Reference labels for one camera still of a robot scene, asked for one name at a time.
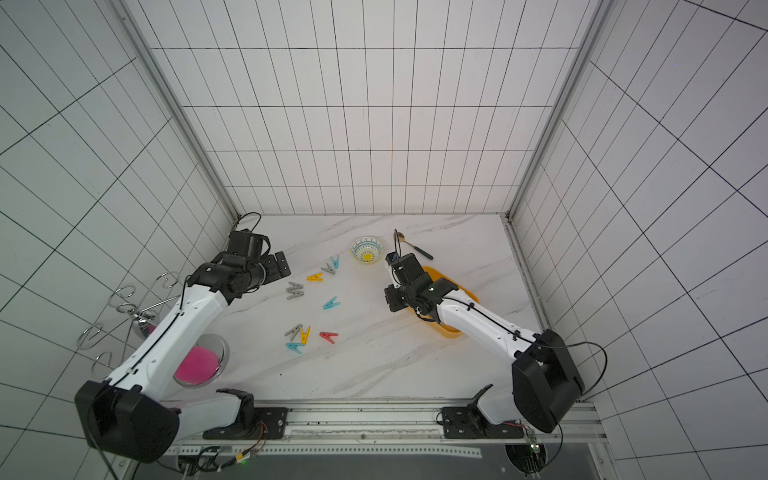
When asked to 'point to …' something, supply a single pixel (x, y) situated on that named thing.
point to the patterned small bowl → (367, 249)
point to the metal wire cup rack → (137, 310)
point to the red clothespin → (328, 336)
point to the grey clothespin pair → (293, 290)
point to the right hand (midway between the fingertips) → (381, 294)
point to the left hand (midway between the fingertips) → (270, 275)
